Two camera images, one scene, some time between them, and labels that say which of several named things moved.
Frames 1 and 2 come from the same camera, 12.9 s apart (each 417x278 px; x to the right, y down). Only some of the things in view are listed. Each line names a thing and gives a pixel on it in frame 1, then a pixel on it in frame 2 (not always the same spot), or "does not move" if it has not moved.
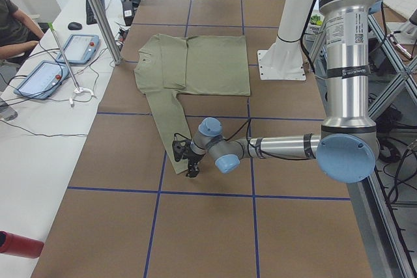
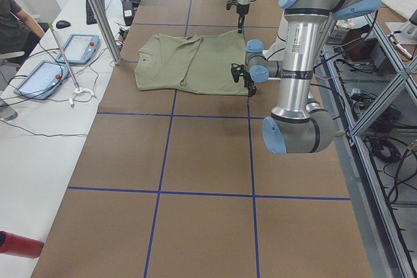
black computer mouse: (74, 26) → (62, 24)
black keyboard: (90, 19) does not move
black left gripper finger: (193, 169) → (252, 90)
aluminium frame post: (101, 13) does not move
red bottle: (14, 245) does not move
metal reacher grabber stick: (79, 89) does not move
